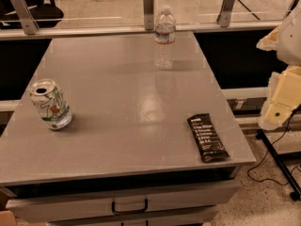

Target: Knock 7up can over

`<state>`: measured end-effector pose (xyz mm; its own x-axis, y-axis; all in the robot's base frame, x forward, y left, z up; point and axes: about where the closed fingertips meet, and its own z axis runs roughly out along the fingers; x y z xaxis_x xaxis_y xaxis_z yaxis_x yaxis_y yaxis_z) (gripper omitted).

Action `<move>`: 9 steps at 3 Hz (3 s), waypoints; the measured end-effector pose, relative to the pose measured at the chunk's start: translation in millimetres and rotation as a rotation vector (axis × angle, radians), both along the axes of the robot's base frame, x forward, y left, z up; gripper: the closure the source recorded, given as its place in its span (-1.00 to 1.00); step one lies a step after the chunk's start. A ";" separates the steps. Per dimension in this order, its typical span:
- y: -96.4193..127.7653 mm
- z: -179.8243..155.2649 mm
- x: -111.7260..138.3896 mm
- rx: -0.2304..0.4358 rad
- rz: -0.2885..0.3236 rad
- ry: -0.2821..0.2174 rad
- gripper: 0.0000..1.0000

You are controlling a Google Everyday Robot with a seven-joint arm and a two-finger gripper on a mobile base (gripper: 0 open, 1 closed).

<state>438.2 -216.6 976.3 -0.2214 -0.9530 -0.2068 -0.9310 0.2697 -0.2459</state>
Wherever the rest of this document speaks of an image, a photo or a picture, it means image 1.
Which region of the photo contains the right metal bracket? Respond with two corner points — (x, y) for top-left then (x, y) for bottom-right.
(216, 0), (235, 27)

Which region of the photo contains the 7up soda can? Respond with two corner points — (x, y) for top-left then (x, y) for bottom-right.
(29, 79), (72, 130)

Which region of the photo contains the black office chair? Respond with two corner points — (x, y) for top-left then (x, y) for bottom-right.
(0, 0), (65, 29)

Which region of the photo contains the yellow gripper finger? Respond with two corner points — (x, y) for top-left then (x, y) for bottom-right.
(256, 26), (280, 51)
(258, 65), (301, 130)

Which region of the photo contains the middle metal bracket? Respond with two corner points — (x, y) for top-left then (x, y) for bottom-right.
(143, 0), (154, 30)

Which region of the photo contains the left metal bracket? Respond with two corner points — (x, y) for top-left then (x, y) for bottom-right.
(10, 0), (39, 35)

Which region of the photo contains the black drawer handle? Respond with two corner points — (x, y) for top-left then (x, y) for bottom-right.
(111, 199), (149, 216)

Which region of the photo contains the metal rail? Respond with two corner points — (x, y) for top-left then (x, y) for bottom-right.
(0, 21), (282, 40)

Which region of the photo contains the black stand leg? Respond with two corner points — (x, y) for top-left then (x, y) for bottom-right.
(256, 129), (301, 202)

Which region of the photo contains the metal bracket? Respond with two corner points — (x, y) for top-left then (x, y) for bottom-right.
(10, 0), (39, 35)
(143, 0), (154, 30)
(216, 0), (235, 27)

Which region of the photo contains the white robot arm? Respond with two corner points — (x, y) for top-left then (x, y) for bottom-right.
(256, 7), (301, 131)

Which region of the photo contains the grey cabinet drawer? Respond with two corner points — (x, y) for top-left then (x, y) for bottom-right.
(7, 180), (240, 222)

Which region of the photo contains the clear plastic water bottle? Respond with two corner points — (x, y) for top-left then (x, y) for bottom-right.
(154, 6), (176, 70)

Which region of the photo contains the black snack bar wrapper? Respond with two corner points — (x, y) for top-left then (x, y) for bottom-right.
(187, 113), (229, 163)

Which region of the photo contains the black cable on floor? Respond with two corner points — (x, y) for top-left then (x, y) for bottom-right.
(246, 105), (301, 186)

